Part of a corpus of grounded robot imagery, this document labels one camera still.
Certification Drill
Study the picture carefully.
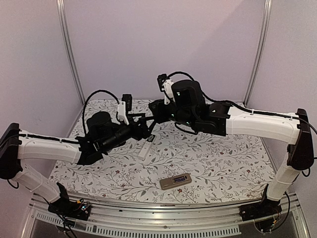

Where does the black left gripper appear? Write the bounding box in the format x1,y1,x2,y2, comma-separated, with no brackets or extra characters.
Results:
101,114,156,153

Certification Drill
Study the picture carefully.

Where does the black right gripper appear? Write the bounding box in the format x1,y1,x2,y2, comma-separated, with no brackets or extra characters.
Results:
149,99,196,129

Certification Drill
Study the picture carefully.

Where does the long white remote control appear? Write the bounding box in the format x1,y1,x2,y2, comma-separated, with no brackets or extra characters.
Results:
138,134,156,161

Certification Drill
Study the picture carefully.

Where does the white air conditioner remote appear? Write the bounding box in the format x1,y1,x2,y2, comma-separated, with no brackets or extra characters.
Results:
159,173,192,190

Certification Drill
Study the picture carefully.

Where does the black battery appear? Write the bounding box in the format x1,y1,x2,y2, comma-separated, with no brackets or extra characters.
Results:
173,176,186,183

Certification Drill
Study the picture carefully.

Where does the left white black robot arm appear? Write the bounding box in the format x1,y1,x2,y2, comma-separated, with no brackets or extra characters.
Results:
0,112,154,215

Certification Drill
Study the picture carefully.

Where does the floral patterned table mat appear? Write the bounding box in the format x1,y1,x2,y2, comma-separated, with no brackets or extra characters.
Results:
49,99,277,204

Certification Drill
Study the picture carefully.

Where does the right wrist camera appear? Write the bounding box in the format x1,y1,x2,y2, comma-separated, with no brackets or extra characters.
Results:
157,74,174,105

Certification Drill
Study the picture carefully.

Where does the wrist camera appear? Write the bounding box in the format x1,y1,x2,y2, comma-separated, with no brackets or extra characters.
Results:
157,74,174,105
116,94,132,125

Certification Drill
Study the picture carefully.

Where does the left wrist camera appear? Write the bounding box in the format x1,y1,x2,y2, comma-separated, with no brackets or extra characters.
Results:
116,94,132,125

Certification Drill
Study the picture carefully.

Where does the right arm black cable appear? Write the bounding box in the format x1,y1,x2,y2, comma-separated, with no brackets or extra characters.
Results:
167,71,199,84

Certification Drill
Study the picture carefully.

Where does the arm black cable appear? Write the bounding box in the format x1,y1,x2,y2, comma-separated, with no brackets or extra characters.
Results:
81,89,121,136
167,71,199,84

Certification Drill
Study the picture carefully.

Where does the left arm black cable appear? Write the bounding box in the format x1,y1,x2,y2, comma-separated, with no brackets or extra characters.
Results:
81,89,121,136

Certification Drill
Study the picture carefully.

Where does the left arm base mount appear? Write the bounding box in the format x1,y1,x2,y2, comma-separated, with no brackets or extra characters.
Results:
48,182,92,221

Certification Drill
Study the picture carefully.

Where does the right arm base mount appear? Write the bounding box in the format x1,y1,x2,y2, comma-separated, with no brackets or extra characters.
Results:
239,194,282,221

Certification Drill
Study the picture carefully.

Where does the left aluminium frame post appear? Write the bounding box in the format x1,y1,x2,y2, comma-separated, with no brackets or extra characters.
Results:
56,0,85,105

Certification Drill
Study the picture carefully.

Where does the aluminium frame post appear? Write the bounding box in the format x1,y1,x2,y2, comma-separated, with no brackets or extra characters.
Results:
243,0,272,107
56,0,85,105

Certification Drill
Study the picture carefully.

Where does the right aluminium frame post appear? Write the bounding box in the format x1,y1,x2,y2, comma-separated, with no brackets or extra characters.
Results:
243,0,272,107

